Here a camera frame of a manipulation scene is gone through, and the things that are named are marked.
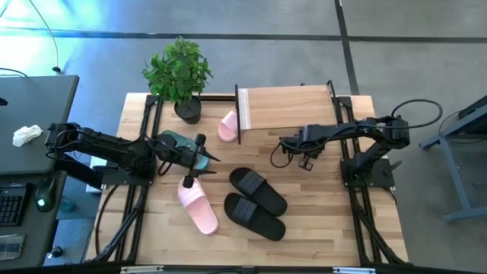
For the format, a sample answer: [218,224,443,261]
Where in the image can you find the white floor cable black plug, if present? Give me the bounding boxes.
[28,0,62,73]

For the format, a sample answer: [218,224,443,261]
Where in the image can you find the thin black floor cable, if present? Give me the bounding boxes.
[0,67,28,78]

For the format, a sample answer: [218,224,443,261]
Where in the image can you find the dark keyboard desk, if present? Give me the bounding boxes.
[0,170,68,270]

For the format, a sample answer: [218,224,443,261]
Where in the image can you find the black aluminium table frame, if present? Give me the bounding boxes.
[85,93,412,274]

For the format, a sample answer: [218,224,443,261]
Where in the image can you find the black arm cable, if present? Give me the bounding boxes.
[390,98,444,130]
[49,127,174,177]

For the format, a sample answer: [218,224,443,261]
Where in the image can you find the blue grey side table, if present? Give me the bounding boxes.
[419,94,487,222]

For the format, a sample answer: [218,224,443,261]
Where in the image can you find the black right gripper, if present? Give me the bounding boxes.
[281,125,319,172]

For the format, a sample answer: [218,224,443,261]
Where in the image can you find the wooden shelf black metal legs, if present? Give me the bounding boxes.
[234,79,339,146]

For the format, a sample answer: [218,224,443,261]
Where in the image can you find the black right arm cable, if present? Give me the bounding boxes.
[390,98,444,130]

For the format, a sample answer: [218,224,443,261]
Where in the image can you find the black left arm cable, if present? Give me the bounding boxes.
[49,127,174,177]

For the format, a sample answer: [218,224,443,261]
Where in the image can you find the black slide sandal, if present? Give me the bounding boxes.
[228,167,288,218]
[223,193,287,242]

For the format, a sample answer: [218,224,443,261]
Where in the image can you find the black computer mouse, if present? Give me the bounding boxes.
[34,177,58,213]

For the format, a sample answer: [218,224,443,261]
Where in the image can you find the grey desk top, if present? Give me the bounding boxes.
[0,75,80,176]

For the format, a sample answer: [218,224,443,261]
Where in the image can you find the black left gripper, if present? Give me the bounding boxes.
[154,133,221,190]

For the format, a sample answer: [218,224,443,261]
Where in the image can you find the teal green slide sandal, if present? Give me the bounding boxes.
[158,129,211,171]

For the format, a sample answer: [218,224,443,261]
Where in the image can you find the silver metal bracket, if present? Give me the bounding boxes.
[333,267,377,274]
[120,266,164,274]

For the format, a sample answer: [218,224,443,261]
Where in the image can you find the green potted plant black pot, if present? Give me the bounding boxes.
[142,36,214,126]

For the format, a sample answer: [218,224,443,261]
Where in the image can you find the white crumpled tissue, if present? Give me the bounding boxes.
[12,124,44,148]

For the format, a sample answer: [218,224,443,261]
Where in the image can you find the black keyboard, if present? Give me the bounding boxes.
[0,182,27,228]

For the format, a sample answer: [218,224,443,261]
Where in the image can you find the white power box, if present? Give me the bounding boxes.
[85,155,108,193]

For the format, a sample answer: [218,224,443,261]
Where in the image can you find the thick black cable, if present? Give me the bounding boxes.
[94,184,119,256]

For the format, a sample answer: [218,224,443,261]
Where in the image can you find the grey smartphone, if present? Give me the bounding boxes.
[0,234,27,261]

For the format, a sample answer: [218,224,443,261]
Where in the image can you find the pink slide sandal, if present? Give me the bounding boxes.
[177,177,219,236]
[217,110,239,144]

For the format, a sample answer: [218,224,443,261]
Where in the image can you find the thin black side cable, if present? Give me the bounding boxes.
[439,110,487,145]

